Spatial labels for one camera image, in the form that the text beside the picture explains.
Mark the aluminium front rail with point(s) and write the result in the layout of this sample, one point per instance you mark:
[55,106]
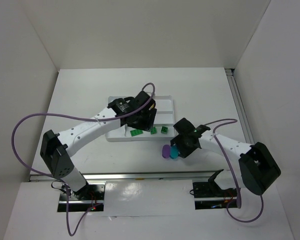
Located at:
[149,175]

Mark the aluminium rail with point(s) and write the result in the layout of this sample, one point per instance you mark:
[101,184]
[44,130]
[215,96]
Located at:
[239,106]
[149,175]

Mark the white compartment tray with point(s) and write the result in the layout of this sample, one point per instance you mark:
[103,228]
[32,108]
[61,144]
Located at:
[165,116]

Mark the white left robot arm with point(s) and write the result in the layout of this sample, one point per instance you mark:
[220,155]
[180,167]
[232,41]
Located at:
[57,149]

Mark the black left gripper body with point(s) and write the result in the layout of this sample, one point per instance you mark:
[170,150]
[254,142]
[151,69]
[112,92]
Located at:
[143,120]

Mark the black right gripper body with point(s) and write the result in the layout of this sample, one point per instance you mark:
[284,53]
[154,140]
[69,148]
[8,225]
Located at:
[181,147]

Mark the teal oval lego brick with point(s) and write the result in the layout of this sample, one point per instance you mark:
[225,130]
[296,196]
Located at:
[174,152]

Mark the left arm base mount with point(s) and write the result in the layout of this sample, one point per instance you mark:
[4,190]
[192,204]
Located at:
[94,198]

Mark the green long lego brick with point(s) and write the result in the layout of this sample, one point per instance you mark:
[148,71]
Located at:
[136,132]

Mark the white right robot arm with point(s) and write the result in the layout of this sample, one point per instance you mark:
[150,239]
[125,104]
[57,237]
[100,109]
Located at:
[258,168]

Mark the purple oval lego brick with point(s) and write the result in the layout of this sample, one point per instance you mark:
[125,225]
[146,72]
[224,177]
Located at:
[166,151]

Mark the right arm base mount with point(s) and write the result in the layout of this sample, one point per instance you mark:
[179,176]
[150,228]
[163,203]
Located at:
[209,196]

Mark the green square lego brick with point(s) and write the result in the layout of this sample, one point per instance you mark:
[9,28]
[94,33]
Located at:
[153,131]

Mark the green rounded lego brick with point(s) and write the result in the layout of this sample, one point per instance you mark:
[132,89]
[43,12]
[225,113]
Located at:
[164,130]

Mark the aluminium rail right side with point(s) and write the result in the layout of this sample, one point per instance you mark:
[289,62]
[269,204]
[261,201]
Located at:
[239,106]

